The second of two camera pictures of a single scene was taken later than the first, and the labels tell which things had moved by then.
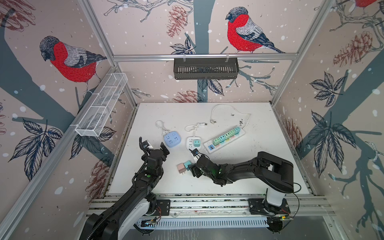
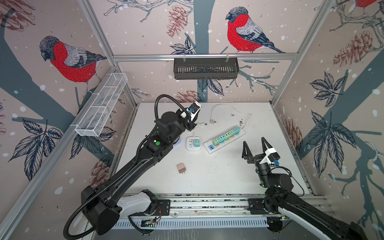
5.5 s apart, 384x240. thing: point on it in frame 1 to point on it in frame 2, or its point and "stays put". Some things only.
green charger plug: [232, 133] stays put
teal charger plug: [196, 143] stays put
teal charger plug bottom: [222, 138] stays put
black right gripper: [196, 170] to [251, 159]
